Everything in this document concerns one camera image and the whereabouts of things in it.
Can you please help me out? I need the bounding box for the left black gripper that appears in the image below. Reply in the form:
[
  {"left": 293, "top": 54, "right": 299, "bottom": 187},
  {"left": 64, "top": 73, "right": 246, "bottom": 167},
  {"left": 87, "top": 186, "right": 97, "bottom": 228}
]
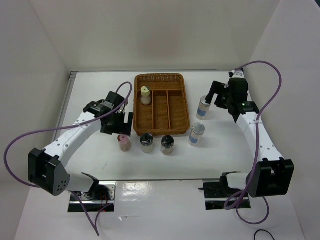
[{"left": 101, "top": 110, "right": 134, "bottom": 137}]

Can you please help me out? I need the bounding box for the pink cap spice bottle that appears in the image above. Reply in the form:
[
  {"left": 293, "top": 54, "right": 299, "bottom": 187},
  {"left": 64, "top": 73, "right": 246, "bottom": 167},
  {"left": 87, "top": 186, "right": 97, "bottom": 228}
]
[{"left": 117, "top": 134, "right": 132, "bottom": 152}]

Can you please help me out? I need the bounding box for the silver cap jar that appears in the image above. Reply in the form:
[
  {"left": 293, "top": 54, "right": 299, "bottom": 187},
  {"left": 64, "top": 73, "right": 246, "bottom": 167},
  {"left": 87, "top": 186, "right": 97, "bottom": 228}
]
[
  {"left": 189, "top": 122, "right": 205, "bottom": 147},
  {"left": 196, "top": 95, "right": 211, "bottom": 120}
]

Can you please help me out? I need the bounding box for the yellow cap spice bottle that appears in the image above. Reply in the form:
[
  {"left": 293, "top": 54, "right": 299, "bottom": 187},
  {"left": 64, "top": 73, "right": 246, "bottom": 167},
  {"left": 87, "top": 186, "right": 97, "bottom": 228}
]
[{"left": 140, "top": 86, "right": 152, "bottom": 106}]

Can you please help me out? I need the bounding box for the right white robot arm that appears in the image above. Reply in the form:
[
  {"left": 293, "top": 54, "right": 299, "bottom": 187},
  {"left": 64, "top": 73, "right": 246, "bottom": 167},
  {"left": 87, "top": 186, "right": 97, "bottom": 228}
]
[{"left": 205, "top": 77, "right": 295, "bottom": 198}]

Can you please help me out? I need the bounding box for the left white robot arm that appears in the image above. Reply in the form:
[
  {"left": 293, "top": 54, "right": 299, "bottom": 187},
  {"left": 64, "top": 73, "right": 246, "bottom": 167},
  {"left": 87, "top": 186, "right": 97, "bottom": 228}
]
[{"left": 28, "top": 100, "right": 134, "bottom": 200}]

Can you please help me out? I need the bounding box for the black cap bottle left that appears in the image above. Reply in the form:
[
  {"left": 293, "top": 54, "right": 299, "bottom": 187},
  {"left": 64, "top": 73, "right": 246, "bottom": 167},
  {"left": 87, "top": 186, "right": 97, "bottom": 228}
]
[{"left": 140, "top": 132, "right": 154, "bottom": 154}]

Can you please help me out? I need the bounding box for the black cap bottle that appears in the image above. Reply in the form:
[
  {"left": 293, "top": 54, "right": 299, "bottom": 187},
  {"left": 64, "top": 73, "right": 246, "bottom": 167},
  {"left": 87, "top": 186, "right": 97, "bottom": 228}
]
[
  {"left": 161, "top": 135, "right": 175, "bottom": 156},
  {"left": 140, "top": 132, "right": 154, "bottom": 154}
]

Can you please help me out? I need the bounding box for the black cap bottle right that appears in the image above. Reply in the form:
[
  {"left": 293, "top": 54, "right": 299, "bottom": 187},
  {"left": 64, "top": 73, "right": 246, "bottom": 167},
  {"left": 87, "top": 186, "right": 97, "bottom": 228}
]
[{"left": 161, "top": 135, "right": 175, "bottom": 156}]

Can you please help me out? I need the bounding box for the brown wicker divided basket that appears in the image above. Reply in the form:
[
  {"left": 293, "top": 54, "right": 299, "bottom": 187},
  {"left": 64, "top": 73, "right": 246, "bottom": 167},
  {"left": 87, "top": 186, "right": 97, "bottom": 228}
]
[{"left": 133, "top": 73, "right": 190, "bottom": 136}]

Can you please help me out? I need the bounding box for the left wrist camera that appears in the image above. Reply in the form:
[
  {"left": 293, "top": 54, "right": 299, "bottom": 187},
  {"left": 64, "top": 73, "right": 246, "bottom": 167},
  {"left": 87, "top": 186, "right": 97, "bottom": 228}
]
[{"left": 103, "top": 91, "right": 125, "bottom": 110}]

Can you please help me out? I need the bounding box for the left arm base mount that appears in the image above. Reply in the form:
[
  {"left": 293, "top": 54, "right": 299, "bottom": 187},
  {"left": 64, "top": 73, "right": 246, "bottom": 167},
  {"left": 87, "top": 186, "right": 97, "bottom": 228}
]
[{"left": 67, "top": 181, "right": 117, "bottom": 213}]

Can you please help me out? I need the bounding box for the aluminium table rail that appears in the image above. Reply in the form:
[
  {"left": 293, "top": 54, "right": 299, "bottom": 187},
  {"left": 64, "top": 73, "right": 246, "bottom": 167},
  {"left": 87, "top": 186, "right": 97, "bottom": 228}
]
[{"left": 56, "top": 71, "right": 78, "bottom": 128}]

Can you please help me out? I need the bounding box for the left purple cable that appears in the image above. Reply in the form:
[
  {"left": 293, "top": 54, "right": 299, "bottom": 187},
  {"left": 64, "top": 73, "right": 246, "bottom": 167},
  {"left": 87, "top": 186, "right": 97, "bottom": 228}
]
[{"left": 3, "top": 81, "right": 133, "bottom": 237}]

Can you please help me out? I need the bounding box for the purple cable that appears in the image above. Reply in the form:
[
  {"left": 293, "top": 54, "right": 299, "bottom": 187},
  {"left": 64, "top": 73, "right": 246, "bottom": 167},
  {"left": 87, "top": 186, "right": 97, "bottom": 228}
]
[
  {"left": 223, "top": 60, "right": 283, "bottom": 224},
  {"left": 3, "top": 81, "right": 133, "bottom": 237}
]

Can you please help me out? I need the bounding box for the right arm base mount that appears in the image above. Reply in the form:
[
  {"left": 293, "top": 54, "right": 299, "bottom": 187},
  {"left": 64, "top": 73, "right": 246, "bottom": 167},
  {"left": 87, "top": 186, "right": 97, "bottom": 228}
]
[{"left": 198, "top": 179, "right": 240, "bottom": 211}]

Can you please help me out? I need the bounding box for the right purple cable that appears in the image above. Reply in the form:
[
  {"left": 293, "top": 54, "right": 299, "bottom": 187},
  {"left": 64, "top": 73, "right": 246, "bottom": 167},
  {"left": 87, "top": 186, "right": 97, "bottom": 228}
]
[{"left": 223, "top": 60, "right": 283, "bottom": 224}]

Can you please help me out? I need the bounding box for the black cable on floor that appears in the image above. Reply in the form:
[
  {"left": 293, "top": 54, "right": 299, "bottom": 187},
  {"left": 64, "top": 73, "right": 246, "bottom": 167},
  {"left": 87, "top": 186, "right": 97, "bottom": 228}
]
[{"left": 254, "top": 229, "right": 276, "bottom": 240}]

